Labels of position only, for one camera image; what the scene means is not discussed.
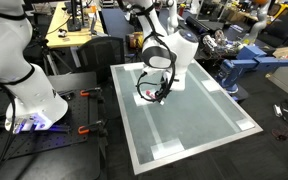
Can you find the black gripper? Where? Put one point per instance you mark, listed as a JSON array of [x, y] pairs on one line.
[[165, 88]]

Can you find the red Expo marker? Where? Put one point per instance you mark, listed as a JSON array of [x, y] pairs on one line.
[[150, 94]]

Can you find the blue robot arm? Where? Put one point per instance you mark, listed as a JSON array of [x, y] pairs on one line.
[[249, 58]]

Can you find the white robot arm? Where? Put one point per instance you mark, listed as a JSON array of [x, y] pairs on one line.
[[35, 102]]

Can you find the lower orange clamp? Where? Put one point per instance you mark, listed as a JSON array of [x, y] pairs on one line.
[[96, 126]]

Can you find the orange clamp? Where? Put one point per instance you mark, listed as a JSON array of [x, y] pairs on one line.
[[93, 93], [96, 126]]

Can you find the black mesh chair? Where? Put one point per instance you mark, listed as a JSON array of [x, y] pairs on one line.
[[98, 54]]

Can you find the upper orange clamp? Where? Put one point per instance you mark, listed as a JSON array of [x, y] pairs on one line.
[[93, 93]]

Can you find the wooden desk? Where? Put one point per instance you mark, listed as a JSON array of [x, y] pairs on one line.
[[73, 23]]

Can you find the black perforated breadboard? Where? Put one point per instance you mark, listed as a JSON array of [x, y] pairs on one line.
[[63, 133]]

